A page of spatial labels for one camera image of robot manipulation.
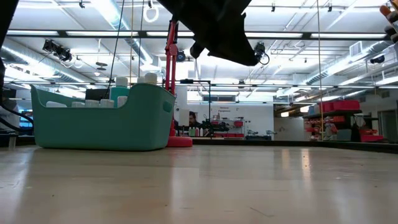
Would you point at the person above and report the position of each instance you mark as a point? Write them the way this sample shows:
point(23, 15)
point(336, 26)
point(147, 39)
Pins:
point(193, 119)
point(7, 115)

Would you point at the overhead frame light bar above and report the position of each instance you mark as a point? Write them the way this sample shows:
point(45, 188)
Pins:
point(93, 33)

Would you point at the black hanging camera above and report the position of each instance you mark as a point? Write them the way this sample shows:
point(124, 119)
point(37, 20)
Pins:
point(261, 51)

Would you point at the black background robot arm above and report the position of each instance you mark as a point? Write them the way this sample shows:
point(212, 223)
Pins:
point(217, 127)

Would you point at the shelf with red bins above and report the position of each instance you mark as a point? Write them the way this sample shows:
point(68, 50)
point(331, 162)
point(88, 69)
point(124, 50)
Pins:
point(342, 105)

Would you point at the low red storage shelf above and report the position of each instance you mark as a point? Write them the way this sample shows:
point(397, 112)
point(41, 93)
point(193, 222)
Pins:
point(234, 124)

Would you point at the small cobalt blue paint bottle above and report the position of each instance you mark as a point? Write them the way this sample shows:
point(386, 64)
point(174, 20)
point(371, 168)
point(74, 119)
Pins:
point(107, 103)

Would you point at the black monitor screen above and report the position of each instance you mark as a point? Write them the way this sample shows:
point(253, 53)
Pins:
point(96, 93)

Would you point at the teal plastic caddy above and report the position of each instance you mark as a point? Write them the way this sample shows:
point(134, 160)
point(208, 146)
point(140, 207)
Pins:
point(102, 127)

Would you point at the large yellow paint bottle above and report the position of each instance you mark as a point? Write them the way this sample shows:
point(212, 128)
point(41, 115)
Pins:
point(150, 78)

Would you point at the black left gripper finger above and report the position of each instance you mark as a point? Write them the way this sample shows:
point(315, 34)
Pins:
point(197, 50)
point(217, 31)

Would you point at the silver ventilation duct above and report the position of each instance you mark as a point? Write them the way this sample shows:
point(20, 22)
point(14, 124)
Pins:
point(342, 67)

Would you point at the black ceiling spotlight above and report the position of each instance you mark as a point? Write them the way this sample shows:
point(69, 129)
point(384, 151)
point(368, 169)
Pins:
point(57, 51)
point(377, 59)

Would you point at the red desk lamp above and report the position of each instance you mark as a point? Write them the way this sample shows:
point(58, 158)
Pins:
point(171, 62)

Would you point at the blue plastic cup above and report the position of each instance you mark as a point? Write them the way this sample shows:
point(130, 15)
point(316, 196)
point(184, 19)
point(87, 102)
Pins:
point(396, 53)

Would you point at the small turquoise paint bottle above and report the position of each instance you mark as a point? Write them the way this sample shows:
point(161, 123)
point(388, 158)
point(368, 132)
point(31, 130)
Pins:
point(92, 103)

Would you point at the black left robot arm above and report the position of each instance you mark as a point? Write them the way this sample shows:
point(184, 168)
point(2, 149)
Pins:
point(6, 15)

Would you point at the round ceiling fixture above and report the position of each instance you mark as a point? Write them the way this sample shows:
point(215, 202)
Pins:
point(101, 64)

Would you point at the large turquoise paint bottle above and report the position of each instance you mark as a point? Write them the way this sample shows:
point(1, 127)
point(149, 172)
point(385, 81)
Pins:
point(119, 93)

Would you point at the small teal green paint bottle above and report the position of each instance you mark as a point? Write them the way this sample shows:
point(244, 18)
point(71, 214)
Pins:
point(56, 104)

